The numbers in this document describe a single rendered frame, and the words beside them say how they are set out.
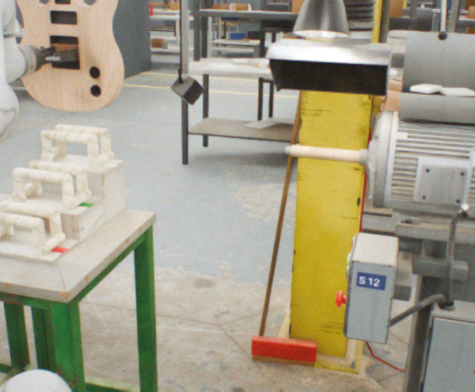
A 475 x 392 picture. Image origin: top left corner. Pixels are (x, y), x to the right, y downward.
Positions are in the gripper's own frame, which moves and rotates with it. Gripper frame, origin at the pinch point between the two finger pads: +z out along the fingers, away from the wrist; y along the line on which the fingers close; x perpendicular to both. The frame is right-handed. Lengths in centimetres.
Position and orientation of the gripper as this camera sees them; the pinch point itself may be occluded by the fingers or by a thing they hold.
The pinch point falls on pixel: (64, 52)
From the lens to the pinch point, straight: 198.1
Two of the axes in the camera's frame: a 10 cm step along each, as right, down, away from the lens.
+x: 0.2, -9.4, -3.3
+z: 2.9, -3.1, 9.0
